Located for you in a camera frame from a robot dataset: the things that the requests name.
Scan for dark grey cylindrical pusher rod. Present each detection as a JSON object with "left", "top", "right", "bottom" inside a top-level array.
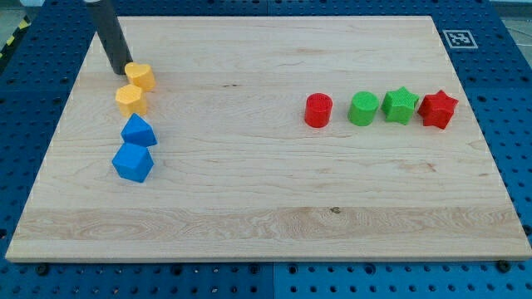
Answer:
[{"left": 84, "top": 0, "right": 133, "bottom": 75}]

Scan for yellow heart block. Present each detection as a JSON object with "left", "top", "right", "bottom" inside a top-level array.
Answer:
[{"left": 125, "top": 62, "right": 156, "bottom": 91}]

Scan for yellow hexagon block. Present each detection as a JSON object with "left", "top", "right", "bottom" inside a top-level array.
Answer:
[{"left": 115, "top": 84, "right": 148, "bottom": 117}]

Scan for black and yellow hazard tape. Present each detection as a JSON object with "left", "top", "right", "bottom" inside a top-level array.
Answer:
[{"left": 1, "top": 16, "right": 32, "bottom": 61}]

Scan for blue triangle block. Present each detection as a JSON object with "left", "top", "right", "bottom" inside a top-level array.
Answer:
[{"left": 121, "top": 113, "right": 158, "bottom": 147}]

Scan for blue cube block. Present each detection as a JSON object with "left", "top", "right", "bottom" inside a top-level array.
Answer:
[{"left": 111, "top": 143, "right": 154, "bottom": 183}]

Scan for light wooden board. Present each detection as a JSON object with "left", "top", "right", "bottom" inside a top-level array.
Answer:
[{"left": 6, "top": 16, "right": 531, "bottom": 263}]

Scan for red cylinder block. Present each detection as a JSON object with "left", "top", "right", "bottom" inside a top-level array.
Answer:
[{"left": 304, "top": 93, "right": 333, "bottom": 128}]

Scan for green cylinder block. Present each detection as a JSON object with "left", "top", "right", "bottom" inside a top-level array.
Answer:
[{"left": 347, "top": 91, "right": 379, "bottom": 126}]

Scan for green star block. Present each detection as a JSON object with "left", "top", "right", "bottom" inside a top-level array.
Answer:
[{"left": 381, "top": 86, "right": 420, "bottom": 125}]

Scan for red star block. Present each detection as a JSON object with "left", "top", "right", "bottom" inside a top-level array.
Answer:
[{"left": 417, "top": 90, "right": 459, "bottom": 130}]

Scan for white fiducial marker tag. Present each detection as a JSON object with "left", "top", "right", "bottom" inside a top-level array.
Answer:
[{"left": 442, "top": 29, "right": 478, "bottom": 49}]

